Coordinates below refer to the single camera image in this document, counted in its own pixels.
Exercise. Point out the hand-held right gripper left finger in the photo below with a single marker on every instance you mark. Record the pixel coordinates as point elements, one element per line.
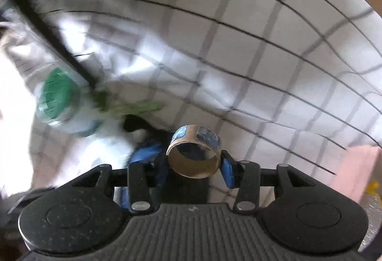
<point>160,174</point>

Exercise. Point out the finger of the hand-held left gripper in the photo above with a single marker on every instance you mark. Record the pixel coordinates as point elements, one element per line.
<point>147,150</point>

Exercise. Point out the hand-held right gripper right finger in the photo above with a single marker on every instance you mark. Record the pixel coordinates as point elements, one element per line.
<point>228,173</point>

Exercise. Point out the cardboard tape roll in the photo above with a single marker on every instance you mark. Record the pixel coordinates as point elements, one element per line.
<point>194,165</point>

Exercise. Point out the pink cardboard box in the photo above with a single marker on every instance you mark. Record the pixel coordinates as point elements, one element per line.
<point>349,171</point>

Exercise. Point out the green lid jar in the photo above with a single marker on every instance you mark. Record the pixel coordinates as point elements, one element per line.
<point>59,99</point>

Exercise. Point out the black checked white tablecloth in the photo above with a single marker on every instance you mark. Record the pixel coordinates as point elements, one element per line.
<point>238,55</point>

